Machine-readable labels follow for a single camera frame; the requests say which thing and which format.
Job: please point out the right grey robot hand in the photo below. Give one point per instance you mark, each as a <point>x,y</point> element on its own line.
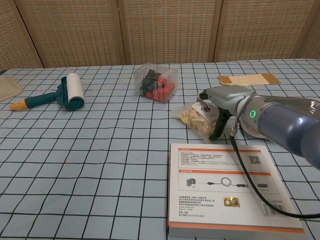
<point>225,100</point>

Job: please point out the bag of cookies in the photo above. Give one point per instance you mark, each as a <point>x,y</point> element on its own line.
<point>200,118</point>

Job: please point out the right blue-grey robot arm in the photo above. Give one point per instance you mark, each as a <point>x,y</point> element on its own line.
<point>287,120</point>

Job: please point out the tan envelope with tag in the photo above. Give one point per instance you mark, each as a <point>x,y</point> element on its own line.
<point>247,80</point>

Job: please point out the clear bag of red black items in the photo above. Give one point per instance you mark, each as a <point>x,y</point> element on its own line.
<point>156,83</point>

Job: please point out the white orange product box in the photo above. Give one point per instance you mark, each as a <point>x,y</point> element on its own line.
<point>215,190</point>

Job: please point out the woven rattan folding screen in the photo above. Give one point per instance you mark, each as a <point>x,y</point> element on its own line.
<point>160,30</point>

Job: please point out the blue checkered tablecloth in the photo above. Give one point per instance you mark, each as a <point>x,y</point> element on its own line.
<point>87,175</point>

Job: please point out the teal lint roller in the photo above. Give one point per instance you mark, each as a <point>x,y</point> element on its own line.
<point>67,93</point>

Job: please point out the beige plastic lid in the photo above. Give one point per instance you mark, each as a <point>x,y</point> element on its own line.
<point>8,87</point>

